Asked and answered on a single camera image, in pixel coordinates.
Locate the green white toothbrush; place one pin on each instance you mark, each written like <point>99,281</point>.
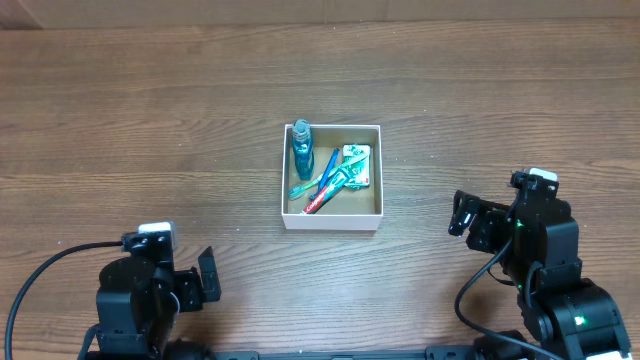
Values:
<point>299,190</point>

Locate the red green toothpaste tube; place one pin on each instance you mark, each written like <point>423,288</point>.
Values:
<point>333,187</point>

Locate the green white soap bar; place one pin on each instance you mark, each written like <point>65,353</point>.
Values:
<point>360,170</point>

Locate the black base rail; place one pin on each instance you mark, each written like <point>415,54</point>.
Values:
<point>345,354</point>

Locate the blue mouthwash bottle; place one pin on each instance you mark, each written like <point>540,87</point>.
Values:
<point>302,144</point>

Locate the blue disposable razor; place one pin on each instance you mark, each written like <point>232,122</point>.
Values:
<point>326,174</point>

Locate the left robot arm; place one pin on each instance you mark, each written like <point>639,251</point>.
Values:
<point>140,296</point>

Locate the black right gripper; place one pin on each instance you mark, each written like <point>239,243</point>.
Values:
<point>490,220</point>

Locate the white open cardboard box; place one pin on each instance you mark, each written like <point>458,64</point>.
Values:
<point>357,210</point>

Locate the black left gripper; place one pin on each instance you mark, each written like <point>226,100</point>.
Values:
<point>187,282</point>

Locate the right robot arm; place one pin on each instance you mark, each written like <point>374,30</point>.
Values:
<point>535,240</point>

